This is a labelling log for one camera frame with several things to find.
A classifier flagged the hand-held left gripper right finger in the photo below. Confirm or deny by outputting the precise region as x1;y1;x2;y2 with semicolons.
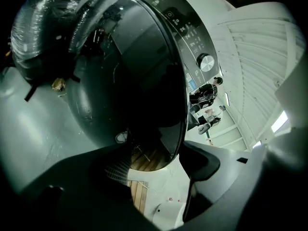
168;140;308;231

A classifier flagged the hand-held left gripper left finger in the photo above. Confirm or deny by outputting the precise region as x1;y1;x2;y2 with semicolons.
19;143;160;231

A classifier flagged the dark glass washing machine door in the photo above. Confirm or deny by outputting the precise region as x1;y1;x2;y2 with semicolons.
66;0;191;172

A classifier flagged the white slatted shutter door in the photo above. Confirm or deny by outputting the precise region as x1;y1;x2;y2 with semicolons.
216;1;308;152

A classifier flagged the silver washing machine dial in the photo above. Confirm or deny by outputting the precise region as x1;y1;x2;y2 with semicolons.
196;53;215;72

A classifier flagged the white washing machine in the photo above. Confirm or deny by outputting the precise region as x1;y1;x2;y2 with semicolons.
74;0;238;132

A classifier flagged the wooden pallet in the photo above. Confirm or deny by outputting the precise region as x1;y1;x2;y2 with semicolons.
127;149;170;213

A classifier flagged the black tape strip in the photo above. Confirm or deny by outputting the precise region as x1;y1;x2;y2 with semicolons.
24;85;39;103

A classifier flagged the brown paper bag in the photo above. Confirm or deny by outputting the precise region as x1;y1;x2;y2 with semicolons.
51;77;66;91

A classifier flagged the silver foil duct hose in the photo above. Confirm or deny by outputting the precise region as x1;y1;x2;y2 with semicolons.
11;0;97;80

